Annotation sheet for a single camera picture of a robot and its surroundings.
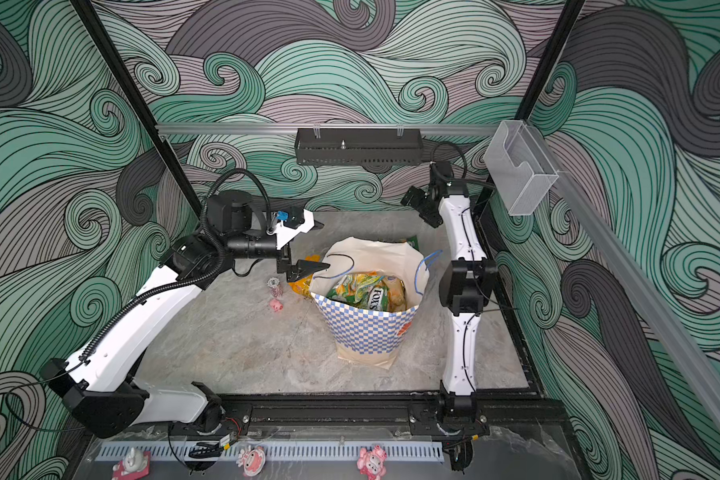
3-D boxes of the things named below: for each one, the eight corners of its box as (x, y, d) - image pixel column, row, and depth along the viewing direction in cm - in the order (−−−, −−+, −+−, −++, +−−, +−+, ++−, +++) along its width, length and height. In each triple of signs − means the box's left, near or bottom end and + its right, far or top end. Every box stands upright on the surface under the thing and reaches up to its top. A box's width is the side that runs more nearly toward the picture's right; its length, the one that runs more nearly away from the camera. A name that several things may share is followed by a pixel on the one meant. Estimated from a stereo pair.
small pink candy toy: (273, 313, 94) (269, 302, 89) (271, 289, 100) (267, 278, 95) (285, 310, 95) (281, 300, 90) (282, 286, 101) (278, 275, 95)
